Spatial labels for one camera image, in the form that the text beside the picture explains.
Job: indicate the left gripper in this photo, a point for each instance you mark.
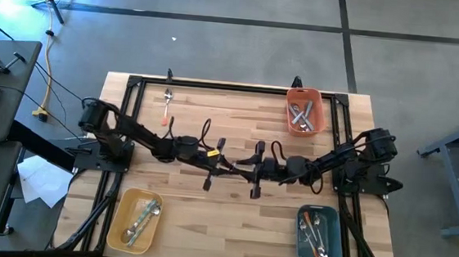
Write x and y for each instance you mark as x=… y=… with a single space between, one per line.
x=205 y=160

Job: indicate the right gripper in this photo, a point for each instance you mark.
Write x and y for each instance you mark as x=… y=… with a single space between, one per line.
x=273 y=169

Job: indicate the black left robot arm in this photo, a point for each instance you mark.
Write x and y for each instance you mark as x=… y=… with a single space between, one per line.
x=131 y=131

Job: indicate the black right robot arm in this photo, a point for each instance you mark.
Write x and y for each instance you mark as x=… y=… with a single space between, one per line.
x=329 y=163

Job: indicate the yellow tape tag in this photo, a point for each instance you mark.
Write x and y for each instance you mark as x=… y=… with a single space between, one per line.
x=213 y=153

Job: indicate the orange plastic bin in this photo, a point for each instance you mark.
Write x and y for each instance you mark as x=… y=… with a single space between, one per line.
x=320 y=111

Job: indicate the black table clamp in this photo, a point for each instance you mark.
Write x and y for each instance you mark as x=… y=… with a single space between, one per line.
x=296 y=83
x=169 y=74

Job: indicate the teal plastic bin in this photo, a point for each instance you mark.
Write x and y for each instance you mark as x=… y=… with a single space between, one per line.
x=336 y=235

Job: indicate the yellow plastic bin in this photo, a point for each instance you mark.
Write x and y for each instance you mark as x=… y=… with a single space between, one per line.
x=122 y=210

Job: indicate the white paper sheets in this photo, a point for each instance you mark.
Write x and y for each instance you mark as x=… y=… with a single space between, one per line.
x=40 y=181

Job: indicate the black aluminium table frame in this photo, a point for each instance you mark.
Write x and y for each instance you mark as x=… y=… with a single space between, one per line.
x=216 y=86

